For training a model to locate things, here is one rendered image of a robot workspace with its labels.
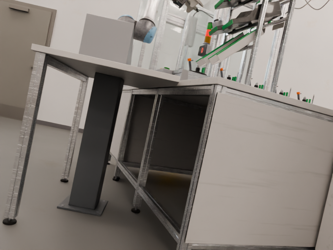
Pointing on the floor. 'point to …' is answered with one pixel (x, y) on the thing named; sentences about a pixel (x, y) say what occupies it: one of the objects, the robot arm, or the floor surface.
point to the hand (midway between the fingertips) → (199, 7)
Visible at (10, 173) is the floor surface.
